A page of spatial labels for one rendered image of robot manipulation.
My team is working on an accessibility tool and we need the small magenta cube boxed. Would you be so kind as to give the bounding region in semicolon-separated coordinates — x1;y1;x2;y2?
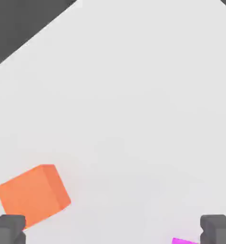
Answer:
171;237;201;244

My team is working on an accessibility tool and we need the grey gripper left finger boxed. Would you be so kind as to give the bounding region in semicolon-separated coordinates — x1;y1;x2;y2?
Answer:
0;214;27;244

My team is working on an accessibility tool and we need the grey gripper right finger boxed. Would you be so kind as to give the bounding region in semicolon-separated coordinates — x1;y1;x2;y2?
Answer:
200;214;226;244

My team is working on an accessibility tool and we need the large orange box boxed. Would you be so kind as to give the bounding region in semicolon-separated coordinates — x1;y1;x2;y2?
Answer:
0;163;72;229

